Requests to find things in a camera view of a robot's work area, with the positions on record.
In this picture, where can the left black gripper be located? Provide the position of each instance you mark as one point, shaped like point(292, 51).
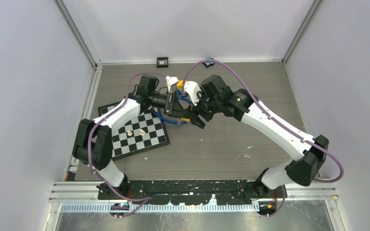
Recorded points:
point(174, 108)

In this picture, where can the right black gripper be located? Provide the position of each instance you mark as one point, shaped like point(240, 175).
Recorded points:
point(194, 111)

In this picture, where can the yellow black padlock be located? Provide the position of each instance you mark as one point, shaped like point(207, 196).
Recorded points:
point(183, 120)

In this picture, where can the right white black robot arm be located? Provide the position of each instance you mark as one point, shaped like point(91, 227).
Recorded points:
point(214, 96)

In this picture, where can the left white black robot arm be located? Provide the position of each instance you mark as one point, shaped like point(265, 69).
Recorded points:
point(93, 144)

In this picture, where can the blue yellow toy car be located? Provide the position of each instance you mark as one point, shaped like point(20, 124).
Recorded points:
point(180, 87)

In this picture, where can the black white chessboard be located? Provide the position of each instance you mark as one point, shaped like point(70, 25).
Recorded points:
point(156, 136)

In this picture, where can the small black square box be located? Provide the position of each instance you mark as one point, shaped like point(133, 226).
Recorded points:
point(162, 62)

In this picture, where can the black blue owl toy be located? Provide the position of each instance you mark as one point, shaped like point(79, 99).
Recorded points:
point(209, 62)

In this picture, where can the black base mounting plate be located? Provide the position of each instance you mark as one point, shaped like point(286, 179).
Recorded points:
point(189, 192)

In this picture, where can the blue ring hoop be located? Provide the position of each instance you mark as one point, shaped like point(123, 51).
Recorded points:
point(158, 104)

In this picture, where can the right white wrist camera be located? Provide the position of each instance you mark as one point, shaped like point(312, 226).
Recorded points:
point(192, 88)

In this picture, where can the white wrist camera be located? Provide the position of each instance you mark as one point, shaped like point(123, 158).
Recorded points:
point(192, 88)
point(171, 83)

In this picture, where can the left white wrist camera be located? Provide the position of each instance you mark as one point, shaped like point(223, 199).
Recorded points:
point(171, 83)

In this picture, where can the perforated metal rail strip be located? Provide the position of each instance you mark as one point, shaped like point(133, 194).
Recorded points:
point(110, 207)

